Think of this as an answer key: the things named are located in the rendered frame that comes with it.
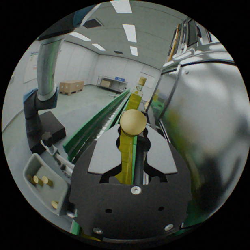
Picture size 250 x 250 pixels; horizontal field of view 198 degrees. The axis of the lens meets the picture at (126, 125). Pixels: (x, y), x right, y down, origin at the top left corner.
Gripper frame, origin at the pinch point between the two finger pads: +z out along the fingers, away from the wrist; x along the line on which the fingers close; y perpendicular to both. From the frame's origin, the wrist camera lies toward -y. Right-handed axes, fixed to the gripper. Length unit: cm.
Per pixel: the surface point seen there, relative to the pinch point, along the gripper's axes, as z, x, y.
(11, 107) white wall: 1, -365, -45
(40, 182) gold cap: -15.1, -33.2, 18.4
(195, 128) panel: 0.8, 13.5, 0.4
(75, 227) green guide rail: -18.4, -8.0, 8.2
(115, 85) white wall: 605, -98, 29
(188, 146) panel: -0.8, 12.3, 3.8
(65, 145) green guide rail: -0.1, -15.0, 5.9
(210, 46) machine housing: 1.8, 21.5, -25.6
